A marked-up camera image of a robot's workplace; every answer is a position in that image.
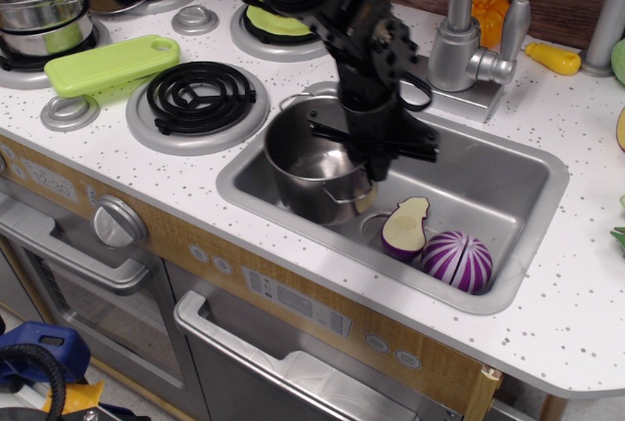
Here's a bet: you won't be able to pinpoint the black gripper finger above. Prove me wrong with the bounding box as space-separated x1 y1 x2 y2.
347 145 371 163
368 152 394 182

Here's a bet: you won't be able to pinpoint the green round plate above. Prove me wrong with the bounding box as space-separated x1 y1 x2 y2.
245 5 311 37

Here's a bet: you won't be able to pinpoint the stacked steel pots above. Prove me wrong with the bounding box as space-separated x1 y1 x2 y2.
1 0 94 57

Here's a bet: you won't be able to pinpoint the green plastic cutting board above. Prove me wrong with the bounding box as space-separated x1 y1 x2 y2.
44 35 181 98

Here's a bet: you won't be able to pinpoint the black coil burner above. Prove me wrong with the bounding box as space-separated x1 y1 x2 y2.
146 62 258 136

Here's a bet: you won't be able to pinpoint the silver toy faucet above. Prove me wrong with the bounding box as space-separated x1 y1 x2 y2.
404 0 531 122

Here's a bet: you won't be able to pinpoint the grey dishwasher door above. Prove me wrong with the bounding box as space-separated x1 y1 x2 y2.
174 291 462 420

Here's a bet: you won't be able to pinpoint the steel pot with handles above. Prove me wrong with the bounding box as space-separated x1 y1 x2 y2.
264 96 377 225

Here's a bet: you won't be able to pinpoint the silver oven knob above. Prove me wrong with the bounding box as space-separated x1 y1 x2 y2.
92 195 148 248

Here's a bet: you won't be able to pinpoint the green toy vegetable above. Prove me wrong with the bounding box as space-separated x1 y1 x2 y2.
610 39 625 85

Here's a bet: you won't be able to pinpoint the purple toy eggplant half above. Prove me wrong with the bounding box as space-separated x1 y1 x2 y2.
381 196 430 261

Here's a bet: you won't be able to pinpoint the grey stove knob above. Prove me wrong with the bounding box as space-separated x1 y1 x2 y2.
40 95 101 132

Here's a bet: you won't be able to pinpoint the orange toy bell pepper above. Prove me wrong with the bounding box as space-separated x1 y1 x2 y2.
472 0 510 49

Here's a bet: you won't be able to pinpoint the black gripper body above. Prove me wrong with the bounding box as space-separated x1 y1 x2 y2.
307 96 439 162

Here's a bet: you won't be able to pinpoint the blue clamp device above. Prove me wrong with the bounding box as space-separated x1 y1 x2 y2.
1 321 91 384

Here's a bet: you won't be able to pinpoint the yellow toy knife handle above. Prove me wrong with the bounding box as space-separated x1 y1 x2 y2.
523 42 581 76

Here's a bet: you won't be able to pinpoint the grey toy sink basin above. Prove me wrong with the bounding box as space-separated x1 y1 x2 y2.
217 113 568 315

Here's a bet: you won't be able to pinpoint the grey vertical post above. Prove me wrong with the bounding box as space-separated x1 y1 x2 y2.
581 0 624 77

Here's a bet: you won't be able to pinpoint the purple striped toy onion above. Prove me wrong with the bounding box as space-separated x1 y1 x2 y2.
421 231 493 294

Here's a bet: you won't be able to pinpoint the grey oven door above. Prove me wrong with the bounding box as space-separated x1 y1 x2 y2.
1 194 209 420

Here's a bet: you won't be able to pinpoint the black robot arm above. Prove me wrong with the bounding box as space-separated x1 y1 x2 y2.
243 0 439 181

